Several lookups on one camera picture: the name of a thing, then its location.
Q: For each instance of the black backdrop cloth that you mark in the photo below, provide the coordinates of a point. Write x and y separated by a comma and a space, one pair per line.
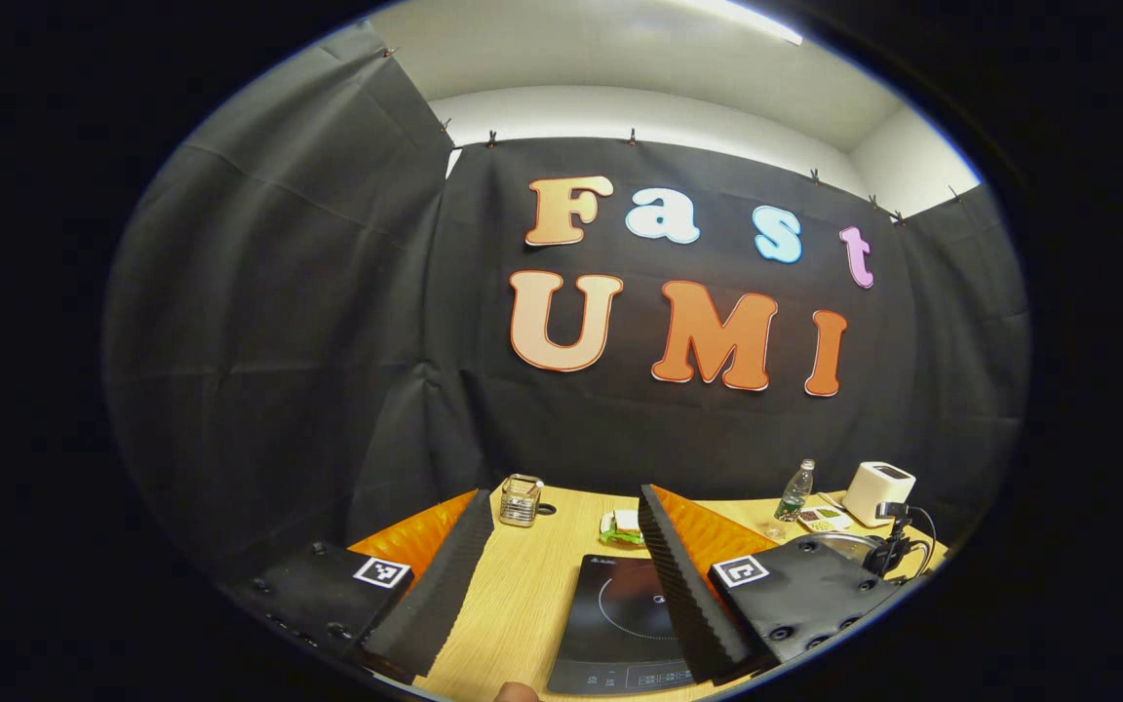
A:
328, 322

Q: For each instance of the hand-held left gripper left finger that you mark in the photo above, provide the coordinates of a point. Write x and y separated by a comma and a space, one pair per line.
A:
445, 595

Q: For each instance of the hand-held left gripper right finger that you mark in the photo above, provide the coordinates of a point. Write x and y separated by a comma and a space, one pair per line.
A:
683, 595

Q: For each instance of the white toaster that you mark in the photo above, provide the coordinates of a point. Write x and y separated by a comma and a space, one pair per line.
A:
878, 494

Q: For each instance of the white divided bean dish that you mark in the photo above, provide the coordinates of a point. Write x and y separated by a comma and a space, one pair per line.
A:
825, 518

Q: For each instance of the clear plastic water bottle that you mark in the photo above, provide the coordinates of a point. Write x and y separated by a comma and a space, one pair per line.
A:
793, 492

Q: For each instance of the small glass jar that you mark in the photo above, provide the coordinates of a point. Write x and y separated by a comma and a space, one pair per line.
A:
521, 502

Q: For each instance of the sandwich with green lettuce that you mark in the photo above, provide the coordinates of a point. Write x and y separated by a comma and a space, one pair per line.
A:
624, 526

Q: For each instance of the black induction cooktop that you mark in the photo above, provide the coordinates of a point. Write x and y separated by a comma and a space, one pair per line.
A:
610, 634

